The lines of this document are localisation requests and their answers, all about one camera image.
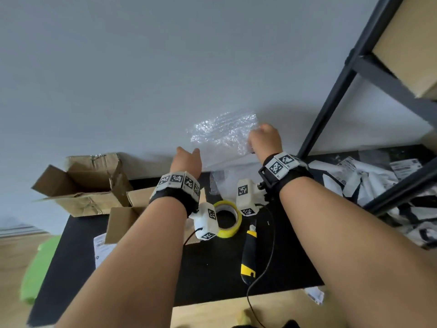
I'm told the wristband with marker tags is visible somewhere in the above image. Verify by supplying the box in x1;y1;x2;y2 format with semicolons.
149;171;201;218
258;152;314;202

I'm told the yellow black utility knife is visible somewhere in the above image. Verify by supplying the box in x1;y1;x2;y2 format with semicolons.
240;220;257;287

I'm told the yellow tape roll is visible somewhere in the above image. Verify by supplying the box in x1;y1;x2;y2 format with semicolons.
212;200;243;240

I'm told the right wristband with marker tags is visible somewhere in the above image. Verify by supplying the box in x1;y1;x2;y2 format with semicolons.
258;152;314;202

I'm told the black metal shelf rack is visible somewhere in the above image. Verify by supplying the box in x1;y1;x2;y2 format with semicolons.
297;0;437;216

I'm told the person's left forearm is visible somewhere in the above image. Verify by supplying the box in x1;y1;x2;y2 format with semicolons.
56;197;188;328

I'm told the left wristband with marker tags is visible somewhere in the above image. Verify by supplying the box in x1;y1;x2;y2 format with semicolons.
149;171;201;218

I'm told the green plastic object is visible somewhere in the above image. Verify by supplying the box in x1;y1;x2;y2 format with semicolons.
19;234;62;306

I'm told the large open cardboard box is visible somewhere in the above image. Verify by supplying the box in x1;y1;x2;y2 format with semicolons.
31;152;134;218

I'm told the small open cardboard box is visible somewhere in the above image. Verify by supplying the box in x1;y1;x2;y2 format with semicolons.
104;187;207;246

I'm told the person's right forearm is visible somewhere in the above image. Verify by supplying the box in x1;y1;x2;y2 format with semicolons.
279;176;437;328

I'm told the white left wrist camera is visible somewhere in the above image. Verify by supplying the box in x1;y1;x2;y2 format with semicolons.
188;202;219;241

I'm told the white printed paper sheet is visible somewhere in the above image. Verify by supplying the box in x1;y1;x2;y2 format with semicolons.
93;233;117;270

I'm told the clear plastic bag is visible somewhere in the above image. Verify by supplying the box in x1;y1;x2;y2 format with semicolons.
208;169;240;199

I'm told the small white label slip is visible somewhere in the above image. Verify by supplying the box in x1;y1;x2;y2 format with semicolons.
303;286;325;305

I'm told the clear bubble wrap sheet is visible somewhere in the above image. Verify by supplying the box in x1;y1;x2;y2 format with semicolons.
186;110;260;156

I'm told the pile of white mailer bags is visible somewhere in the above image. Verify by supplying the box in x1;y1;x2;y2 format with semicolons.
307;149;437;249

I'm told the person's right hand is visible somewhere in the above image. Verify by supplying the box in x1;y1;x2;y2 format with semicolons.
247;123;283;165

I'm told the closed cardboard box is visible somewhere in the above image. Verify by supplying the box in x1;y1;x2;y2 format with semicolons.
372;0;437;100

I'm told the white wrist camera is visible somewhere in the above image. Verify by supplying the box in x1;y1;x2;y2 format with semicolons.
188;202;219;241
236;179;266;217

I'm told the person's left hand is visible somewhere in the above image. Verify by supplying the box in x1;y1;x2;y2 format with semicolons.
170;146;203;182

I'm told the short black cable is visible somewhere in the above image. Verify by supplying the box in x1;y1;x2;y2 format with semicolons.
183;228;204;246

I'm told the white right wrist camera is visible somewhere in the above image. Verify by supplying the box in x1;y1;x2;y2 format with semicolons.
236;179;266;217

